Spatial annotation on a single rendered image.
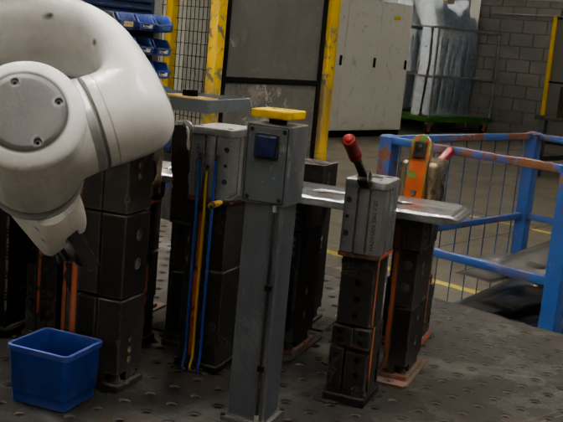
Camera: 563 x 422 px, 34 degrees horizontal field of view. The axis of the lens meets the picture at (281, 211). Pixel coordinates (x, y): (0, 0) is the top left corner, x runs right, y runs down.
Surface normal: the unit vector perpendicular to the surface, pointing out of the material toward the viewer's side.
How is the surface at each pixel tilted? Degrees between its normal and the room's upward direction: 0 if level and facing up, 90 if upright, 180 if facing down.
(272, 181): 90
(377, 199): 90
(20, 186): 154
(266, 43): 92
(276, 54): 92
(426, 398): 0
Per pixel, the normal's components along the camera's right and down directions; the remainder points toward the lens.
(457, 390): 0.09, -0.98
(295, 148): 0.92, 0.15
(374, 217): -0.37, 0.13
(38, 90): 0.22, -0.27
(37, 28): -0.09, 0.58
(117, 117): 0.33, 0.05
